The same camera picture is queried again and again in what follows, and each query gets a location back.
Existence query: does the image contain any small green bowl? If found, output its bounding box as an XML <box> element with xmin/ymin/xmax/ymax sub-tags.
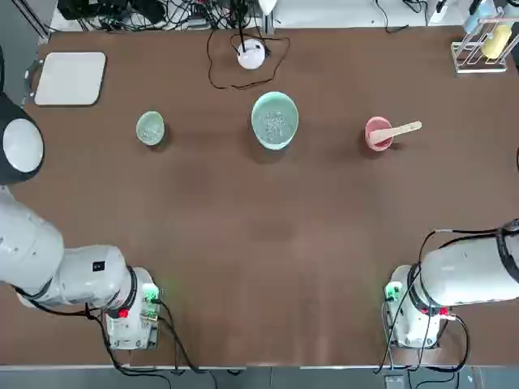
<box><xmin>135</xmin><ymin>110</ymin><xmax>166</xmax><ymax>146</ymax></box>

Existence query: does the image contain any wooden spoon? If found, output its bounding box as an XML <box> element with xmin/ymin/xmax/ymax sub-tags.
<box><xmin>371</xmin><ymin>121</ymin><xmax>422</xmax><ymax>143</ymax></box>

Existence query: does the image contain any large green bowl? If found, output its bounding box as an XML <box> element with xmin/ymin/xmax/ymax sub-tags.
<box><xmin>251</xmin><ymin>91</ymin><xmax>300</xmax><ymax>151</ymax></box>

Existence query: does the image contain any pink bowl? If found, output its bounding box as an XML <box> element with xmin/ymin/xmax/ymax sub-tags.
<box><xmin>364</xmin><ymin>116</ymin><xmax>394</xmax><ymax>152</ymax></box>

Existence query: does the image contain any white desk lamp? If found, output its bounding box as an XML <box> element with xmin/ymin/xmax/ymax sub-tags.
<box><xmin>237</xmin><ymin>0</ymin><xmax>279</xmax><ymax>71</ymax></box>

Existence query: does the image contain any blue cup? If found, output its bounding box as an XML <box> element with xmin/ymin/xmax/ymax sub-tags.
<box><xmin>463</xmin><ymin>3</ymin><xmax>494</xmax><ymax>34</ymax></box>

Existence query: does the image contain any yellow cup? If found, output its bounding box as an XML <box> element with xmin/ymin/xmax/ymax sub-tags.
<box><xmin>481</xmin><ymin>24</ymin><xmax>510</xmax><ymax>58</ymax></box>

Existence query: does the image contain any black lamp cable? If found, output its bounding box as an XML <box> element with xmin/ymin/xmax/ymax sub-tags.
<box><xmin>208</xmin><ymin>30</ymin><xmax>291</xmax><ymax>91</ymax></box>

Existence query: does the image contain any black left arm base cable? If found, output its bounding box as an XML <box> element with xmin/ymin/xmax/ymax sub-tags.
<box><xmin>84</xmin><ymin>299</ymin><xmax>220</xmax><ymax>389</ymax></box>

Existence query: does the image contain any black arm base cable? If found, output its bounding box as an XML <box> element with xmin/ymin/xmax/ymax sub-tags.
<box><xmin>372</xmin><ymin>283</ymin><xmax>471</xmax><ymax>376</ymax></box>
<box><xmin>84</xmin><ymin>299</ymin><xmax>220</xmax><ymax>389</ymax></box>

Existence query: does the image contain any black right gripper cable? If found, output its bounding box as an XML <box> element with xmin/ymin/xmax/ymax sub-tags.
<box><xmin>419</xmin><ymin>229</ymin><xmax>504</xmax><ymax>284</ymax></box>

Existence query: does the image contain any white cutting board grey handle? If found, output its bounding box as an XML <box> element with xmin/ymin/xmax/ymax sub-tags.
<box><xmin>24</xmin><ymin>51</ymin><xmax>107</xmax><ymax>107</ymax></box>

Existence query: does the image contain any white wire cup rack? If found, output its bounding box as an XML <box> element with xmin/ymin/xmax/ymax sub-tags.
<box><xmin>450</xmin><ymin>15</ymin><xmax>508</xmax><ymax>76</ymax></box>

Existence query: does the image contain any black right arm base cable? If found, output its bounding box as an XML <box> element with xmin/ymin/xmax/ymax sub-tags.
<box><xmin>372</xmin><ymin>283</ymin><xmax>471</xmax><ymax>376</ymax></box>

